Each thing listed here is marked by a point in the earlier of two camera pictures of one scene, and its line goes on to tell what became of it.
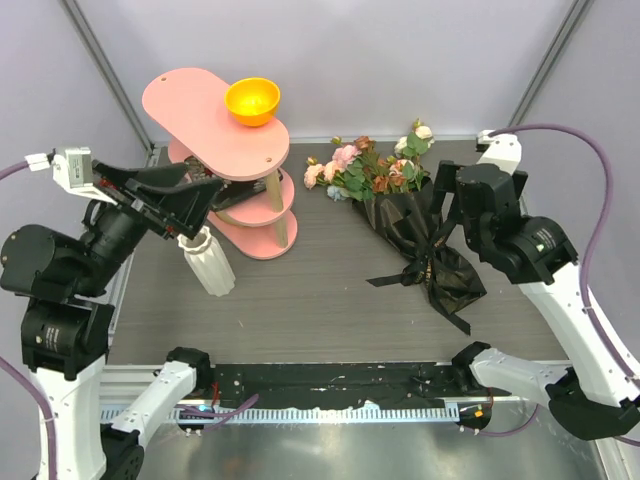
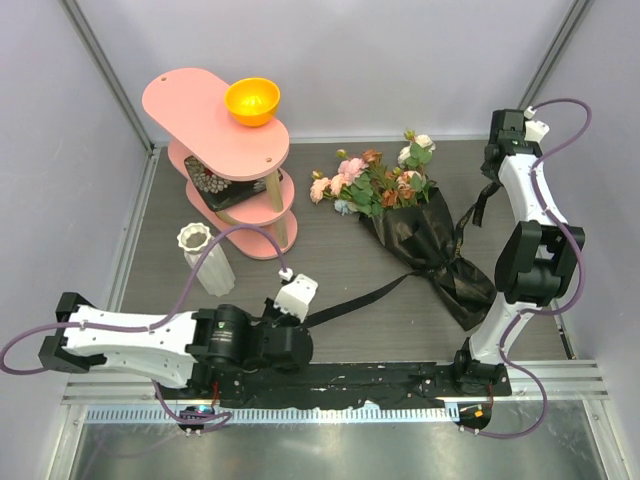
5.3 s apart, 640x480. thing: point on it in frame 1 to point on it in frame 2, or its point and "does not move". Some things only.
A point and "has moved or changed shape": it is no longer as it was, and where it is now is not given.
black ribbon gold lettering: [421, 273] to [475, 213]
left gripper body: [148, 210] to [276, 317]
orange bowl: [252, 100] does not move
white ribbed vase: [208, 262] does not move
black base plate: [287, 385] does not move
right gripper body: [517, 179] to [489, 172]
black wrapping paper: [403, 221] has moved or changed shape
